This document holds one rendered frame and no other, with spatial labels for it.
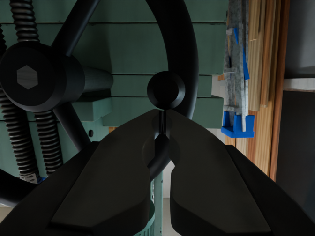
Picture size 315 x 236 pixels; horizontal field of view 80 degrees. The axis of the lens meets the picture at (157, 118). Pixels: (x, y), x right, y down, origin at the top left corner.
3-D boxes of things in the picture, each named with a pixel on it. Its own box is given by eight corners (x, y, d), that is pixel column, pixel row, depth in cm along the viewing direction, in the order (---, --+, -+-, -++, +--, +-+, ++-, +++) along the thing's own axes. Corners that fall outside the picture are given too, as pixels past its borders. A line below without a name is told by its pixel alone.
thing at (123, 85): (213, 75, 34) (211, 97, 35) (195, 77, 55) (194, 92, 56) (-1, 74, 36) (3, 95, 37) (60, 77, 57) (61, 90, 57)
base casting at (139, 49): (230, 22, 33) (226, 76, 34) (189, 60, 89) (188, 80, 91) (-21, 23, 34) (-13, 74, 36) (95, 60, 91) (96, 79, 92)
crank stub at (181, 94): (143, 110, 11) (146, 67, 11) (150, 100, 17) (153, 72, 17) (185, 114, 11) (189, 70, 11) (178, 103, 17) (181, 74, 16)
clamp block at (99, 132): (83, 121, 27) (87, 180, 29) (110, 108, 40) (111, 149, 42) (-17, 120, 28) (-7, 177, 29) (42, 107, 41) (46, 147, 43)
